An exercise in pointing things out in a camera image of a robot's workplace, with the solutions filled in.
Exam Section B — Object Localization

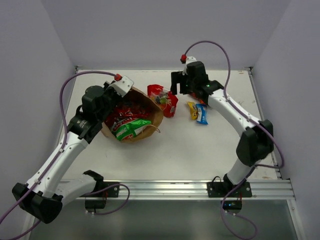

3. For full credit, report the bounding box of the red Skittles candy pack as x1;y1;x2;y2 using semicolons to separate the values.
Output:
147;84;178;118

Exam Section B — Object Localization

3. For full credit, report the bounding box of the yellow M&M candy pack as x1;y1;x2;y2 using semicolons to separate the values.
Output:
187;101;199;120

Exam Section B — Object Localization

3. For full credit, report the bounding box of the brown paper bag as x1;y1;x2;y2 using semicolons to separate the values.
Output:
101;87;164;144

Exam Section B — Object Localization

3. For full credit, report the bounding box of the blue white snack pack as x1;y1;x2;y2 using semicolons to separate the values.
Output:
196;103;208;125

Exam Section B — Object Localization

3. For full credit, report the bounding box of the red Doritos chip bag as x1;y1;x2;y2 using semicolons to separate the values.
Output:
189;93;208;106

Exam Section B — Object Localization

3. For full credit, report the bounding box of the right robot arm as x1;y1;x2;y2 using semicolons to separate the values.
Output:
170;61;274;197

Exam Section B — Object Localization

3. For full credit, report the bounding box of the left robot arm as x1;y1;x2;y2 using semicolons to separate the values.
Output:
12;81;132;224

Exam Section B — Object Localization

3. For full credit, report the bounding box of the green chip bag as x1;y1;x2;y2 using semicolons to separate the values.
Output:
111;117;152;141

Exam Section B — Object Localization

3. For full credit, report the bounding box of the red KitKat candy pack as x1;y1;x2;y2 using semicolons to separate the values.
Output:
104;101;152;132

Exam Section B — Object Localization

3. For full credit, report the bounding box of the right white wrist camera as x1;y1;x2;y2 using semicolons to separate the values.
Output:
180;54;197;75

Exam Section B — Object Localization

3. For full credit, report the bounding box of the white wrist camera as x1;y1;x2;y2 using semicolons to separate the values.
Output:
109;74;134;97
180;54;197;75

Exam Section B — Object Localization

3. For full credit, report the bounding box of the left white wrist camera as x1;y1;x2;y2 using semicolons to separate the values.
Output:
109;74;134;97

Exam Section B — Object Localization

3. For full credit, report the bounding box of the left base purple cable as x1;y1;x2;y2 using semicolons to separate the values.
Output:
86;183;132;216

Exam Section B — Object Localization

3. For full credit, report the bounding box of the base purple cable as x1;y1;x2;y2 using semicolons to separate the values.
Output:
219;184;258;238
86;183;132;216

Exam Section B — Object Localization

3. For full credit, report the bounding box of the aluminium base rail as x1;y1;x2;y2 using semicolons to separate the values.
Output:
74;178;296;201

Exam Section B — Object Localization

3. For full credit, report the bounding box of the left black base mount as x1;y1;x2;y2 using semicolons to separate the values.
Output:
83;181;120;213

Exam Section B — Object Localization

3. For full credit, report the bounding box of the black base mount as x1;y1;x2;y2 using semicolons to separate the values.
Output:
206;176;253;214
83;181;120;213

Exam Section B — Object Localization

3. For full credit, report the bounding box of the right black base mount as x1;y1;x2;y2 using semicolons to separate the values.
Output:
206;176;253;214

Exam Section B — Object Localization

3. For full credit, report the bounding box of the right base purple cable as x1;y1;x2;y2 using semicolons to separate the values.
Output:
219;184;258;238

